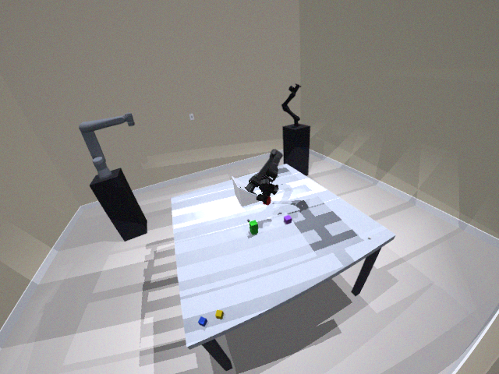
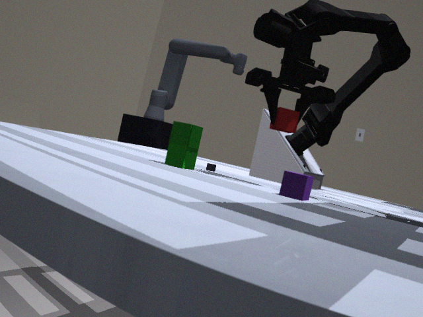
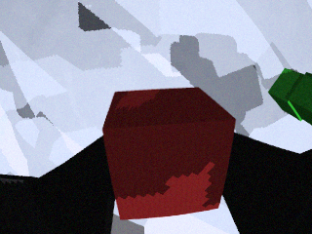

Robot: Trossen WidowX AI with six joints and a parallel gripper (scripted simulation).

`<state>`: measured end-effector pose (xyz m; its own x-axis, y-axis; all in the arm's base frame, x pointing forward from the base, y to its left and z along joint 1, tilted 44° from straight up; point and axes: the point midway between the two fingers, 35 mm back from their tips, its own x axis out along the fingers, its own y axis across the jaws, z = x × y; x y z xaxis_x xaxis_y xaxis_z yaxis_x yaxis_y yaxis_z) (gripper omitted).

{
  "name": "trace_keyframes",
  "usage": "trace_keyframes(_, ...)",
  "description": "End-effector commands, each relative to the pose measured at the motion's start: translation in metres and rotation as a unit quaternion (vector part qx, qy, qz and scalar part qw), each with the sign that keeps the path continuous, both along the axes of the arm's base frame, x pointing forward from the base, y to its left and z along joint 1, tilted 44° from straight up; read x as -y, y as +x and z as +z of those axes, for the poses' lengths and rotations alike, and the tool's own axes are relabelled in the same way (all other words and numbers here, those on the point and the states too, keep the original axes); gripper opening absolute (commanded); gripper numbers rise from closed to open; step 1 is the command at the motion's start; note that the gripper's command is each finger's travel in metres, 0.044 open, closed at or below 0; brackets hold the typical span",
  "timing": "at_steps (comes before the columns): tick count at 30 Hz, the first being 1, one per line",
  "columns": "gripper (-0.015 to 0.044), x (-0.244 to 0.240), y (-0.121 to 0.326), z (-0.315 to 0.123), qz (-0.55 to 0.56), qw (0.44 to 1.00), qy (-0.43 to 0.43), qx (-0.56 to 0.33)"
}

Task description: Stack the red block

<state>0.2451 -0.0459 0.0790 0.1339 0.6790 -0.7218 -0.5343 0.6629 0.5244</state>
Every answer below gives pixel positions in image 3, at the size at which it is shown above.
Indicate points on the green block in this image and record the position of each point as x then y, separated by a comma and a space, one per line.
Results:
283, 89
301, 98

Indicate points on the red block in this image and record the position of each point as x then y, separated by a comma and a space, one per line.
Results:
167, 150

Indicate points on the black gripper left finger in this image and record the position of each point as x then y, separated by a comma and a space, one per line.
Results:
74, 198

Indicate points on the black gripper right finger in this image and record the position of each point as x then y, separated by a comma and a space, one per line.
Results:
267, 189

